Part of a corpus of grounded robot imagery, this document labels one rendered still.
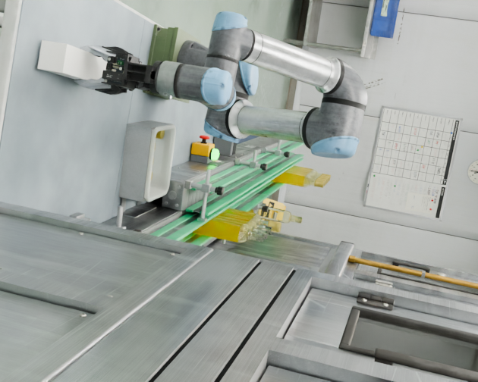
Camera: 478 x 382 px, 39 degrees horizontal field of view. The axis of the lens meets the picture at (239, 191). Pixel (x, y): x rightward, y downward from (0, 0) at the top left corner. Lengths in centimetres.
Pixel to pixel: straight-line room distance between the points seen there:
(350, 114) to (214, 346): 101
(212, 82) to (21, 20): 41
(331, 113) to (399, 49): 626
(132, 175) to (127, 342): 119
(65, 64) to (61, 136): 24
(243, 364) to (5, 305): 33
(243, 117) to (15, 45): 75
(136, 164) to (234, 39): 60
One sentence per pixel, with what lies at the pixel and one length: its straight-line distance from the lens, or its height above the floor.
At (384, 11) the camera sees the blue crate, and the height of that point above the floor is 99.
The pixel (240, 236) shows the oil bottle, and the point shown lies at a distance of 221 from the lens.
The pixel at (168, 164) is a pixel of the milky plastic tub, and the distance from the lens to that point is 213.
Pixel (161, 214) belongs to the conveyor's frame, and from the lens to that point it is 210.
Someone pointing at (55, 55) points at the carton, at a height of 80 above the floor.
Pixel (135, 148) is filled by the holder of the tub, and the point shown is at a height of 79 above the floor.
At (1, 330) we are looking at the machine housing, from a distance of 89.
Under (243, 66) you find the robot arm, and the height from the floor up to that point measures 103.
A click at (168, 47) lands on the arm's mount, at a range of 206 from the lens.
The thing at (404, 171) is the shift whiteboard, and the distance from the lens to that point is 804.
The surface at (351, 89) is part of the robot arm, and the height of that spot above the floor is 138.
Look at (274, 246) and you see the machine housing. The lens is 273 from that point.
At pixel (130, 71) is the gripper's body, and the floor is 95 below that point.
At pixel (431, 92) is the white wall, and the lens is 798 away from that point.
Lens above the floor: 156
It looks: 14 degrees down
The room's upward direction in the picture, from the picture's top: 101 degrees clockwise
